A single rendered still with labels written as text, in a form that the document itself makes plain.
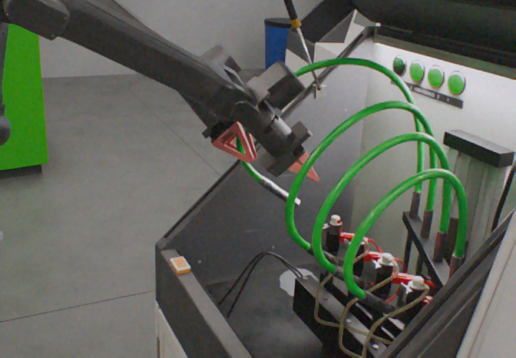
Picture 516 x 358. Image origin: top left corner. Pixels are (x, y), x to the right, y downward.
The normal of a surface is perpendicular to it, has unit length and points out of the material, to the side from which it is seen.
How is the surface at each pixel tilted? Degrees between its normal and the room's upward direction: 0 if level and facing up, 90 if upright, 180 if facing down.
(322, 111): 90
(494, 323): 76
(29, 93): 90
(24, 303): 0
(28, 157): 90
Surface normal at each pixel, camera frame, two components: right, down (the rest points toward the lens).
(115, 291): 0.05, -0.94
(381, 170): -0.89, 0.11
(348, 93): 0.44, 0.33
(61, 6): 0.66, -0.69
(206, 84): 0.36, 0.60
